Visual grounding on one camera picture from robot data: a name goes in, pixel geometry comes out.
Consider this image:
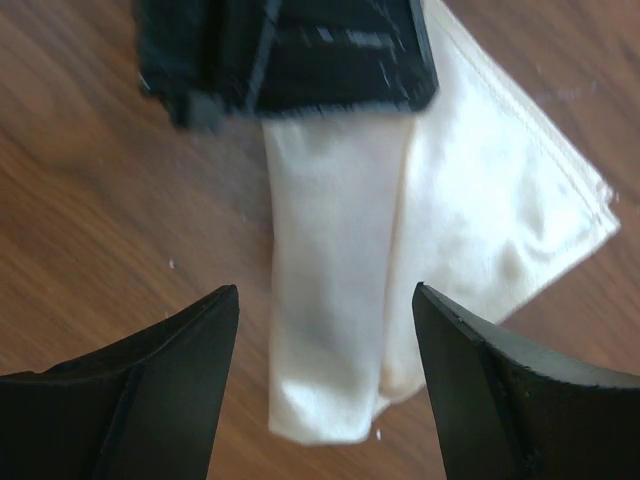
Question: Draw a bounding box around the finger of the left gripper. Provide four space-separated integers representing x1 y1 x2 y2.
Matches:
133 0 438 130

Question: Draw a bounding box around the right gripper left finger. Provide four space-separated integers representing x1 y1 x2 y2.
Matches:
1 285 239 480

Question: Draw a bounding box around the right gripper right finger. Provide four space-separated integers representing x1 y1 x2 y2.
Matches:
412 284 639 479

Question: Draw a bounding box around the peach cloth napkin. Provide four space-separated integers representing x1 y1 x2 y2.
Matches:
263 1 620 445

